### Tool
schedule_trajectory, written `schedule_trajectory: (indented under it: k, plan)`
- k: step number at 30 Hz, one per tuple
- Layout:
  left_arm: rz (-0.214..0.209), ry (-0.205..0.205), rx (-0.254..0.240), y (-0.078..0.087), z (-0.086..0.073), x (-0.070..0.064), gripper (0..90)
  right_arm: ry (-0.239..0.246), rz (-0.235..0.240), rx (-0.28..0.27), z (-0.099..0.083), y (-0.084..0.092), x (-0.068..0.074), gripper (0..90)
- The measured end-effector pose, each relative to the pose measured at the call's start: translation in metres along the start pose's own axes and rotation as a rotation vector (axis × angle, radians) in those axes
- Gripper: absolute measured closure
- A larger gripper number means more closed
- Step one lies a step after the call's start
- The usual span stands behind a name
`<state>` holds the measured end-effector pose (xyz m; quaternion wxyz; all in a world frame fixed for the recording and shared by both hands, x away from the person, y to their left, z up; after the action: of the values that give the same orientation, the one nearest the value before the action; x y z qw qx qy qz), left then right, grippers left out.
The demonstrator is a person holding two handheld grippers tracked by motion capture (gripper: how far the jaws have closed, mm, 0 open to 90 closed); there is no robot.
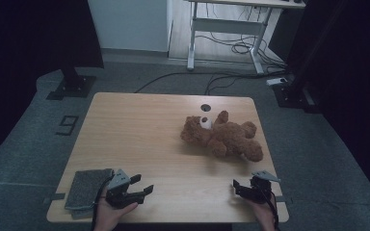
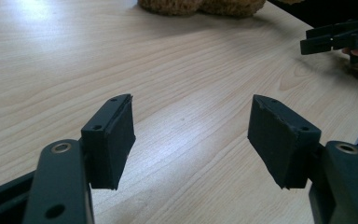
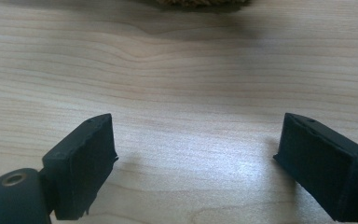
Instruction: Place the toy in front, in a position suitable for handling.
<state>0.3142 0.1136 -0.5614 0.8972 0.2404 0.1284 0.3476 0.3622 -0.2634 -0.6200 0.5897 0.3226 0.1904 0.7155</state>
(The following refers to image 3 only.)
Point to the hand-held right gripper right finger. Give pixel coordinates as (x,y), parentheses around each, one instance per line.
(326,168)

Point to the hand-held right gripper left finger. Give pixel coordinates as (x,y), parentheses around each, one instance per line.
(80,165)

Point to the brown plush teddy bear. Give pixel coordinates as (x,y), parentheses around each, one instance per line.
(199,2)

